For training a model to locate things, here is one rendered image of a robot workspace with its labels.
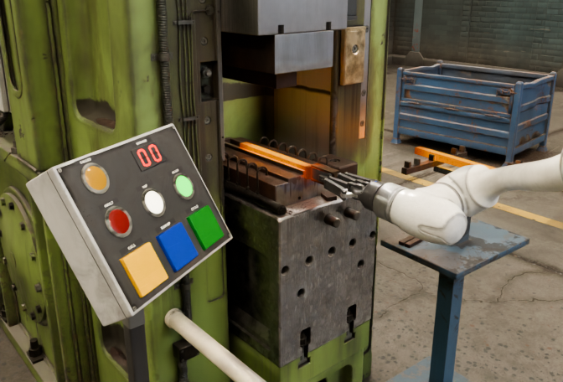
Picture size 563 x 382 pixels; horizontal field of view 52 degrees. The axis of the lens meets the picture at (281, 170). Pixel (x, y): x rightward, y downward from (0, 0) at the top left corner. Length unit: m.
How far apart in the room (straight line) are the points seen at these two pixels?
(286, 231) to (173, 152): 0.42
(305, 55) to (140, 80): 0.41
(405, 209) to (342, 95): 0.60
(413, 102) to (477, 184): 4.12
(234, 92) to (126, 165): 0.91
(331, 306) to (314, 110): 0.61
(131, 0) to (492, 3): 8.81
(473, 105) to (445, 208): 3.95
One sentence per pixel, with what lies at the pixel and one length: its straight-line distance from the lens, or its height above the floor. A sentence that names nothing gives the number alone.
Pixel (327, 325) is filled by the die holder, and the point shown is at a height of 0.53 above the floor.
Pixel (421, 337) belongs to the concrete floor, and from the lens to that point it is 2.71.
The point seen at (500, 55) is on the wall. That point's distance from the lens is 9.86.
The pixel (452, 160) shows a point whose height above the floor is 0.94.
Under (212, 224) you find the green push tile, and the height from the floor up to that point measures 1.01.
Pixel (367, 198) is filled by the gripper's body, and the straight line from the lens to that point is 1.39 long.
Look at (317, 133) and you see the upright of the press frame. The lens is 1.86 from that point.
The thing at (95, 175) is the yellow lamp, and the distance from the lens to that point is 1.05.
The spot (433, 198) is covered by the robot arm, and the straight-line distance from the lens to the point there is 1.31.
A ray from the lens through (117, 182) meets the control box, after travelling 1.08.
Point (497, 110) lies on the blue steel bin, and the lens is 5.13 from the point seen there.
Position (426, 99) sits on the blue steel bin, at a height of 0.46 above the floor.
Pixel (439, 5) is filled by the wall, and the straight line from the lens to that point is 10.43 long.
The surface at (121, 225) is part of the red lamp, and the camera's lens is 1.05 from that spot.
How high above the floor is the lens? 1.49
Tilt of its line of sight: 18 degrees down
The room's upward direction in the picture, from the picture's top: straight up
